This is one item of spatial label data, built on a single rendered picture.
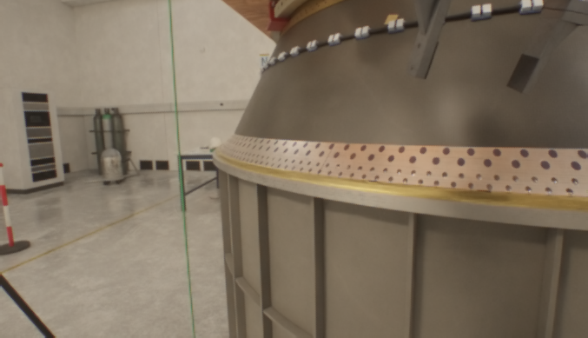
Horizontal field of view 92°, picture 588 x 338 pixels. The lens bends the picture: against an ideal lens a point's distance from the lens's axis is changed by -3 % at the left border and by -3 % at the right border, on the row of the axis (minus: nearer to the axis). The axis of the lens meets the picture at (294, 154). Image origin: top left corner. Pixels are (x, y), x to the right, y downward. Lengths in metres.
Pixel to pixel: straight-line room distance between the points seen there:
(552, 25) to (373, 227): 0.39
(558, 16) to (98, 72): 8.88
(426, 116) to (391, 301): 0.35
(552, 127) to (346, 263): 0.42
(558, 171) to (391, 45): 0.38
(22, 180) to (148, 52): 3.67
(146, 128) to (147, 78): 1.19
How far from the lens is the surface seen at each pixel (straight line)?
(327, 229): 0.64
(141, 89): 8.11
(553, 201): 0.53
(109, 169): 7.16
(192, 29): 7.51
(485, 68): 0.65
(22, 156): 7.38
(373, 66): 0.70
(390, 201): 0.51
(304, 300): 0.77
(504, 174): 0.54
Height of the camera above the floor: 1.29
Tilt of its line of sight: 7 degrees down
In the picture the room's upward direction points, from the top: 1 degrees counter-clockwise
